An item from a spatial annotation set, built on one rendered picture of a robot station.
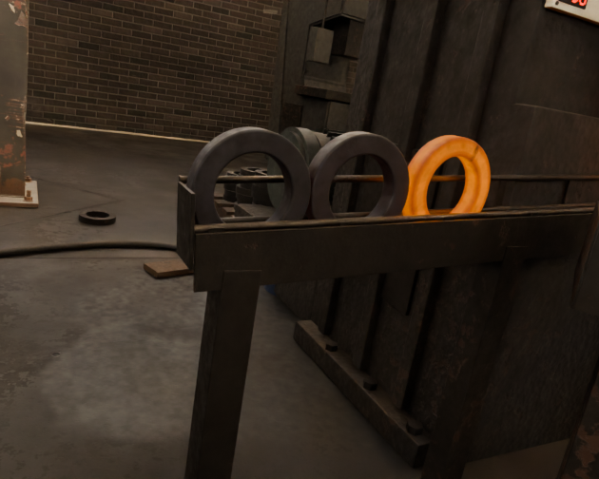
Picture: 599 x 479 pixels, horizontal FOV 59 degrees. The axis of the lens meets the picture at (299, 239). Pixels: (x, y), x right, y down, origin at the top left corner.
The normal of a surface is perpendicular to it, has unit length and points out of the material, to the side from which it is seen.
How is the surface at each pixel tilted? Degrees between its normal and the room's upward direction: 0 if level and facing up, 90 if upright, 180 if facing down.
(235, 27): 90
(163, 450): 0
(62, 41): 90
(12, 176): 90
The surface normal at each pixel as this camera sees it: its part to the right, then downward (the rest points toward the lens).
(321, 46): 0.58, 0.31
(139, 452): 0.16, -0.95
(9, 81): 0.36, 0.29
